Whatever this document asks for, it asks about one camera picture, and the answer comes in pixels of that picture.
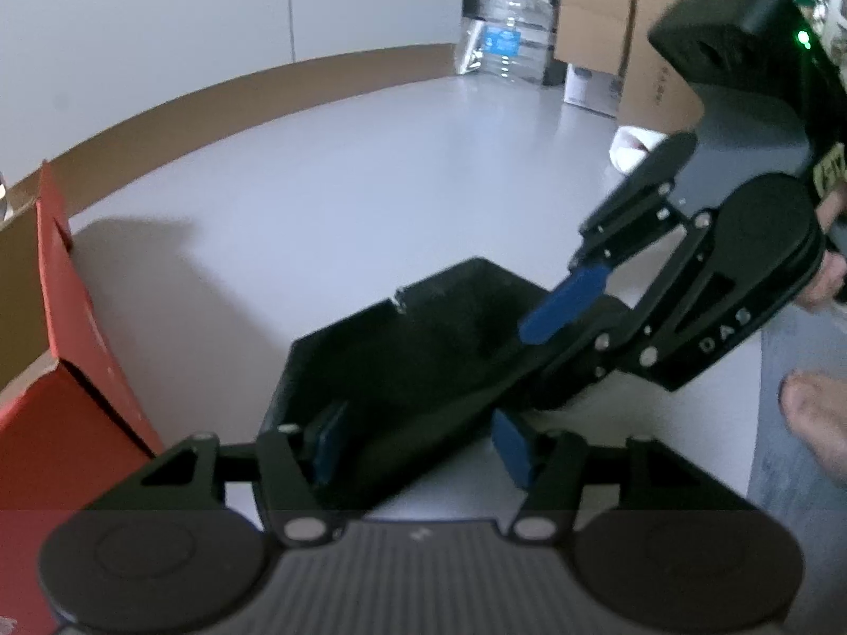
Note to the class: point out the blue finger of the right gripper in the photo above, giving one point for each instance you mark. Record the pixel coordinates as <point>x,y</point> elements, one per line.
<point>565,304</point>
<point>575,370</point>

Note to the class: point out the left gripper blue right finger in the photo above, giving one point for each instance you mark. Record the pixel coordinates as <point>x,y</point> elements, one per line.
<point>552,468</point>

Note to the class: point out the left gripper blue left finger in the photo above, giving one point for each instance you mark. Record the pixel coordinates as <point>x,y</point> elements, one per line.
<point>288,496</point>

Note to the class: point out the black shopping bag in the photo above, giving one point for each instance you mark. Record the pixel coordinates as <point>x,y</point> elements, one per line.
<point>391,392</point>

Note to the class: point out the white paper bag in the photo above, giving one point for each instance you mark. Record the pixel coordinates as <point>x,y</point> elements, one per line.
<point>631,145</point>

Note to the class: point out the person's right hand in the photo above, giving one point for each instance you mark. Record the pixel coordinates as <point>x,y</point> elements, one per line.
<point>829,279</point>

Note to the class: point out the large cardboard box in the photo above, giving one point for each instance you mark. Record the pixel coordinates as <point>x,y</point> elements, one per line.
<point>654,95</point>

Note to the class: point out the white small box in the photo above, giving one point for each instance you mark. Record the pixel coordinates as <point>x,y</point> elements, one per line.
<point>593,91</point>

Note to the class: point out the small cardboard box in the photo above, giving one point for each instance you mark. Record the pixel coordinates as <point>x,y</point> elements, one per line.
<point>594,34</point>

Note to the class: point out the person's bare foot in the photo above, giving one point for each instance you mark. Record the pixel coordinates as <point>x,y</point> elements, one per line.
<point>814,407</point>

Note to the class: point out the red cardboard shoe box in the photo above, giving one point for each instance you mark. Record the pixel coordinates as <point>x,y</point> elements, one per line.
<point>71,426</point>

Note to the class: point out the clear water bottle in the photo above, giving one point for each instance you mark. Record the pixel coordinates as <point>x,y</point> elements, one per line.
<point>509,39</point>

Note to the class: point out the white cabinet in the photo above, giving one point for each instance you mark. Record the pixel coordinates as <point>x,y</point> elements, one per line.
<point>73,68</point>

